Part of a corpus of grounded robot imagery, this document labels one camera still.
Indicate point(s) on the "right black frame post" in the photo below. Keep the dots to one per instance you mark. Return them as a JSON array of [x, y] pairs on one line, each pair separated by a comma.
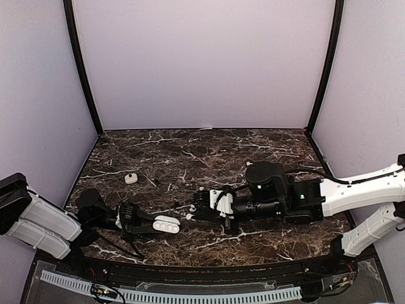
[[327, 66]]

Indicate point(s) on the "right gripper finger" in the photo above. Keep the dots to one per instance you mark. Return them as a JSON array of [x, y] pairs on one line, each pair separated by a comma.
[[207, 215], [201, 201]]

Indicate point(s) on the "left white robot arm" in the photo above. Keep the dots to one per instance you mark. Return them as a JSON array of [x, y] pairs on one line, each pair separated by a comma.
[[31, 218]]

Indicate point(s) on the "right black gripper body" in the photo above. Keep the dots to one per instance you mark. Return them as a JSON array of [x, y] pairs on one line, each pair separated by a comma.
[[271, 209]]

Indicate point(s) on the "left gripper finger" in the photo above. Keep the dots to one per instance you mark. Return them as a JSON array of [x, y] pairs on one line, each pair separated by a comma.
[[143, 217], [145, 231]]

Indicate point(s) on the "white slotted cable duct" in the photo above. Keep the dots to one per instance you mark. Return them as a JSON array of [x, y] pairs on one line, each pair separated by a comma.
[[166, 293]]

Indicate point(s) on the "small white charging case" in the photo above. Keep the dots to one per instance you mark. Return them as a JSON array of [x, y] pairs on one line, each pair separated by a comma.
[[131, 178]]

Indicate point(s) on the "black front rail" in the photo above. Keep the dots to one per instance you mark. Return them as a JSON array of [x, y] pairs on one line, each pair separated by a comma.
[[307, 271]]

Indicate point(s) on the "white oval charging case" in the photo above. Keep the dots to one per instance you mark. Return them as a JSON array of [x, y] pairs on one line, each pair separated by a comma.
[[166, 224]]

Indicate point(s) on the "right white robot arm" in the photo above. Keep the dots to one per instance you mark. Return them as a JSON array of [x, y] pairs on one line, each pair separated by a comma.
[[313, 200]]

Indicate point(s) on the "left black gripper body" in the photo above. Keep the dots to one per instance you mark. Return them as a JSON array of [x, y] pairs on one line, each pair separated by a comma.
[[130, 221]]

